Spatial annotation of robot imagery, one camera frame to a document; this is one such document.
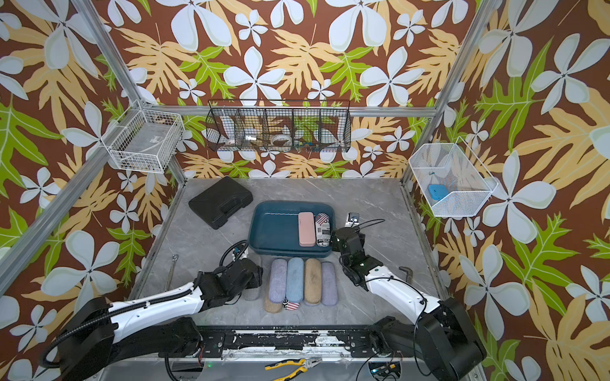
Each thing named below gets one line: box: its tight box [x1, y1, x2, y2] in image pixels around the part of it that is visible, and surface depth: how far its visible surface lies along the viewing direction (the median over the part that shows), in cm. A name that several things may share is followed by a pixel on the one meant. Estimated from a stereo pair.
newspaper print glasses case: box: [315, 212, 332, 248], surface depth 100 cm
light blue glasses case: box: [285, 257, 305, 304], surface depth 82 cm
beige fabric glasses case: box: [264, 296, 283, 314], surface depth 81 cm
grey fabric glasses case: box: [243, 286, 261, 301], surface depth 80 cm
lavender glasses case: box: [320, 261, 339, 307], surface depth 86 cm
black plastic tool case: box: [188, 176, 254, 231], surface depth 107 cm
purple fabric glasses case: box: [268, 258, 288, 304], surface depth 82 cm
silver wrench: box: [164, 254, 179, 293], surface depth 92 cm
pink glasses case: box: [297, 211, 316, 247], surface depth 100 cm
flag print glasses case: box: [281, 296, 300, 312], surface depth 81 cm
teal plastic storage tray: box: [247, 200, 336, 258], surface depth 102 cm
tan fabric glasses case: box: [304, 257, 322, 305], surface depth 82 cm
